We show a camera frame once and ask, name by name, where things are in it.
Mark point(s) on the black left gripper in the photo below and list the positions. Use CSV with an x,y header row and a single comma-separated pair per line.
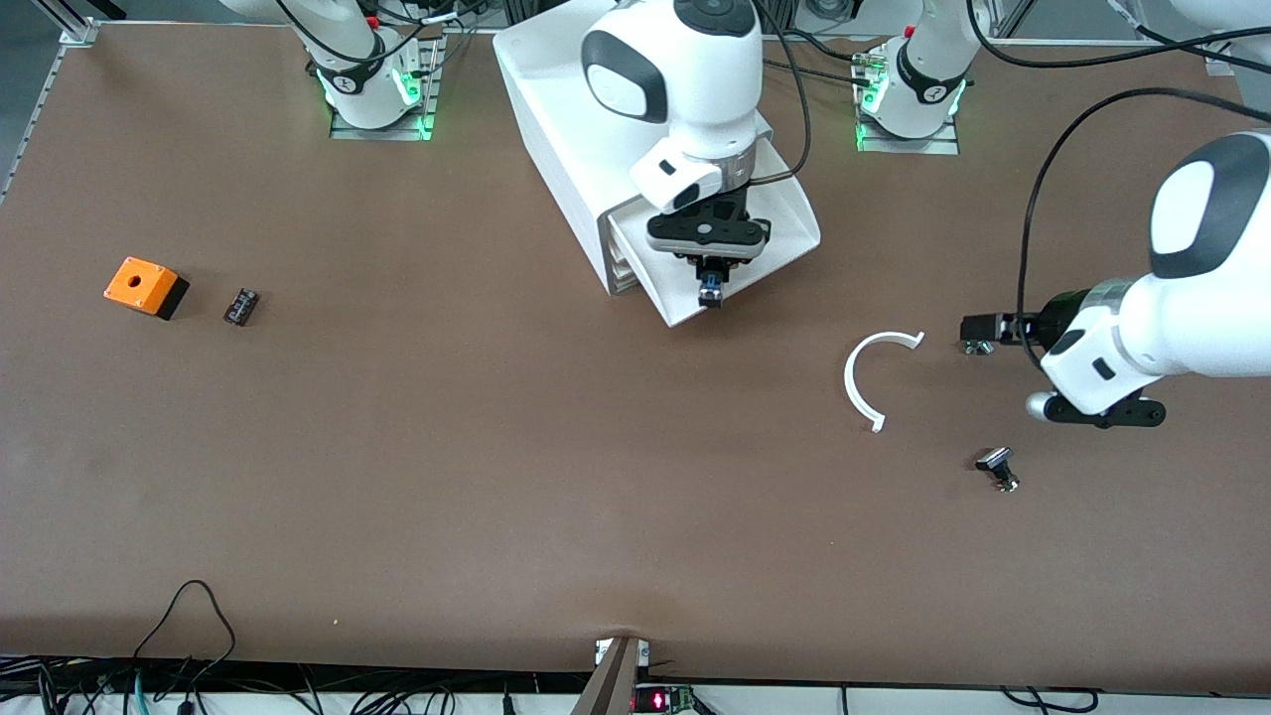
x,y
1059,312

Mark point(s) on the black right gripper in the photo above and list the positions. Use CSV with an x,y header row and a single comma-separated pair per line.
x,y
711,270

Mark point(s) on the orange capped blue button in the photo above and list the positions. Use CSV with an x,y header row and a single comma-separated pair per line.
x,y
710,296

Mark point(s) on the white plastic drawer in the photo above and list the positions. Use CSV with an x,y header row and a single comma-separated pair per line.
x,y
626,266
631,286
660,288

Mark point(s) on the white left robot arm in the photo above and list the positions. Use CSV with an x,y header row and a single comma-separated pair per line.
x,y
1211,298

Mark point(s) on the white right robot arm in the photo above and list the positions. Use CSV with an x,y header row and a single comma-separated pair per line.
x,y
695,89

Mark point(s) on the white drawer cabinet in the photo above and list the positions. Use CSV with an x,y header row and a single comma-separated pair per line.
x,y
556,109

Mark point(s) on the chrome metal fitting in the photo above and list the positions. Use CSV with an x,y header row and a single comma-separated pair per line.
x,y
981,349

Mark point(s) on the metal T-nut bolt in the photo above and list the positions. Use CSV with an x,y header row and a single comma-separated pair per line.
x,y
996,462

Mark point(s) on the brown angled bar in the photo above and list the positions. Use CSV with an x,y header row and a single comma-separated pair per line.
x,y
608,685

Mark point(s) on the device with red display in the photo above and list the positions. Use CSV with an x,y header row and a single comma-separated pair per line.
x,y
660,700

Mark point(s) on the small black terminal block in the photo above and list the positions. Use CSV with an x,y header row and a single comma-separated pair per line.
x,y
241,306

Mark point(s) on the orange box with black base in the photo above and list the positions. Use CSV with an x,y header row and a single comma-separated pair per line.
x,y
139,283

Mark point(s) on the white semicircular bracket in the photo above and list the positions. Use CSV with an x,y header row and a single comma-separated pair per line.
x,y
848,382

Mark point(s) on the aluminium frame profile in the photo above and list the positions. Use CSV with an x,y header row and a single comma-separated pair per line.
x,y
74,25
1219,60

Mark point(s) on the small metal bracket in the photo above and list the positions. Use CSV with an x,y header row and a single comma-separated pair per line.
x,y
642,653

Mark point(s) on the grey table edge rail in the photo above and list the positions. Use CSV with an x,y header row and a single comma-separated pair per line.
x,y
30,124

